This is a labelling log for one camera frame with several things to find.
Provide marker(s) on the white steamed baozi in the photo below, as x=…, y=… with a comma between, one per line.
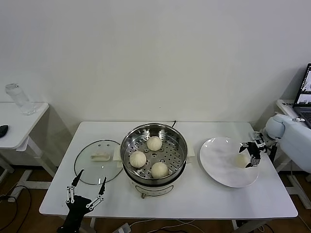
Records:
x=159, y=170
x=154, y=143
x=137, y=159
x=241, y=161

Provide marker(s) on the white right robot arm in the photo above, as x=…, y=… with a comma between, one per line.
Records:
x=296, y=145

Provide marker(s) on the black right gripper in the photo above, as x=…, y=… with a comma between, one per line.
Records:
x=254, y=150

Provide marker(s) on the white table leg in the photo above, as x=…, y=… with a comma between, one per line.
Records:
x=235, y=224
x=93, y=222

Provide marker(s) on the clear plastic water bottle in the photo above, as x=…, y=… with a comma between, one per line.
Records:
x=21, y=99

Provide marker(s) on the perforated steel steamer basket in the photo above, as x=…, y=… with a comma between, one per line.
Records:
x=170, y=153

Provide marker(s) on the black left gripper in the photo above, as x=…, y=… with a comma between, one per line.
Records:
x=75, y=208

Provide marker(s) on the white floor power strip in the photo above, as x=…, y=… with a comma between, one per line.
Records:
x=124, y=227

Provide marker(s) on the white side table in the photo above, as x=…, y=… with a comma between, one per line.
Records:
x=286, y=106
x=24, y=126

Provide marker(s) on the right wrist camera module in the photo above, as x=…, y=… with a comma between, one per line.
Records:
x=257, y=140

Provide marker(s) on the white round plate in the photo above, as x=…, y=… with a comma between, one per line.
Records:
x=218, y=162

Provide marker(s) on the steel steamer pot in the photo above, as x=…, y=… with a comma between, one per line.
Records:
x=155, y=188

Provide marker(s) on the black computer mouse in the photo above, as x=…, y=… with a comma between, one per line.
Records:
x=3, y=130

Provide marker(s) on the open dark laptop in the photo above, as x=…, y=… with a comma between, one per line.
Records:
x=303, y=110

